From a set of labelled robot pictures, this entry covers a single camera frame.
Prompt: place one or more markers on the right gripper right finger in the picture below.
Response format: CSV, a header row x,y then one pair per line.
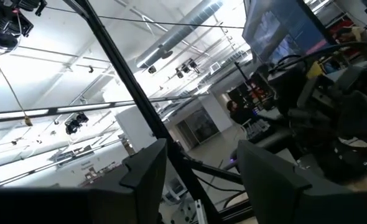
x,y
270,193

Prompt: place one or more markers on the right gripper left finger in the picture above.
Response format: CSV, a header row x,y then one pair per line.
x,y
146,186

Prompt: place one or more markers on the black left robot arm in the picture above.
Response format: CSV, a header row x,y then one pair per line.
x,y
326,118

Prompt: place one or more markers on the white building column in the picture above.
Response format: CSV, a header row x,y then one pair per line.
x,y
216,113
137,127

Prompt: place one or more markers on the person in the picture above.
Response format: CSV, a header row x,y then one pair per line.
x,y
238,113

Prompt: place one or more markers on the black ceiling device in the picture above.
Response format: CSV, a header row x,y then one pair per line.
x,y
76,123
6,25

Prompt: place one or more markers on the computer monitor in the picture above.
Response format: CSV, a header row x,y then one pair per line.
x,y
283,28

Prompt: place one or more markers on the silver spiral ceiling duct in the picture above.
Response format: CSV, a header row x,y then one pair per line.
x,y
177,34

